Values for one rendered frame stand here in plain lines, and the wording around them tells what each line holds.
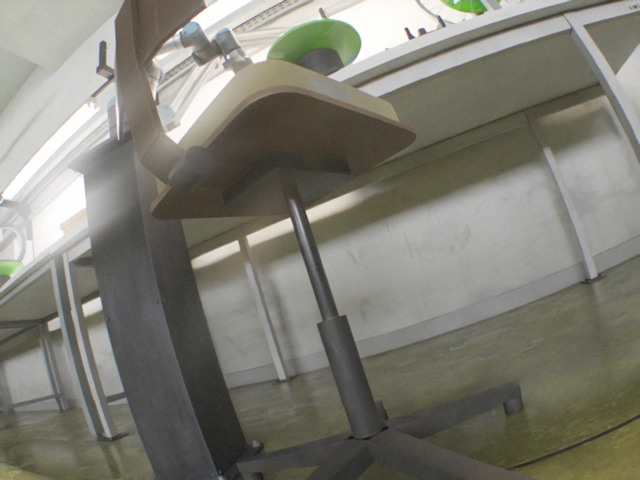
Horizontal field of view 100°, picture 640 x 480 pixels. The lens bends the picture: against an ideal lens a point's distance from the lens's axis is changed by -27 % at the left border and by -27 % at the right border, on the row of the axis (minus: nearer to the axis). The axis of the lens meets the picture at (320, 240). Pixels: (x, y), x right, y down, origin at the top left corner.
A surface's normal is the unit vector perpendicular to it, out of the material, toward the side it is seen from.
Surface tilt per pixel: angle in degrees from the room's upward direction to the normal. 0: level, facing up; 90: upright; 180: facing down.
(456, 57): 90
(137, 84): 99
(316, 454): 90
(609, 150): 90
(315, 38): 159
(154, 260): 90
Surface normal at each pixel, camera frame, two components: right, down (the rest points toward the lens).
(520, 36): -0.33, -0.07
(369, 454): 0.65, -0.34
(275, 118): 0.30, 0.94
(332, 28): 0.43, 0.74
